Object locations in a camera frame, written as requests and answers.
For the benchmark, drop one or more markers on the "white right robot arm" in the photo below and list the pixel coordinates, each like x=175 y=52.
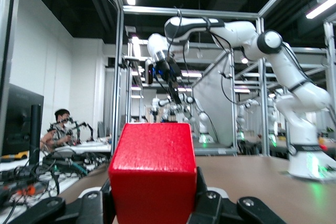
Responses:
x=236 y=32

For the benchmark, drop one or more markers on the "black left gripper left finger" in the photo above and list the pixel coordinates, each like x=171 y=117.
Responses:
x=52 y=208

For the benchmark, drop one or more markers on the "seated person with glasses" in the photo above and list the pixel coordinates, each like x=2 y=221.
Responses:
x=59 y=129

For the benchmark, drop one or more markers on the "red wooden block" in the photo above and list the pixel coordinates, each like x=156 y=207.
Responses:
x=155 y=169

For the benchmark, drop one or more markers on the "white partition panel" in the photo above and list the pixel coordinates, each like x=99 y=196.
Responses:
x=212 y=103

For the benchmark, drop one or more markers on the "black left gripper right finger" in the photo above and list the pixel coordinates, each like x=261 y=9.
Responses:
x=218 y=208

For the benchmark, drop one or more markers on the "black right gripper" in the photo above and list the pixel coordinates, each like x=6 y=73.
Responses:
x=168 y=68

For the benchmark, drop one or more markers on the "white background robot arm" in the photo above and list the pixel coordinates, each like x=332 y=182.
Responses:
x=200 y=119
x=242 y=119

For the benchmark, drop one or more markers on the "yellow tool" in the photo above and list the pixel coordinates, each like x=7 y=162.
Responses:
x=15 y=155

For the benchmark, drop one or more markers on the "black computer monitor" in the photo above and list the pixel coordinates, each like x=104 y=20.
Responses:
x=21 y=119

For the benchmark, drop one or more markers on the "aluminium cage frame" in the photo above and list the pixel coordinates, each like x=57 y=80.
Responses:
x=118 y=51

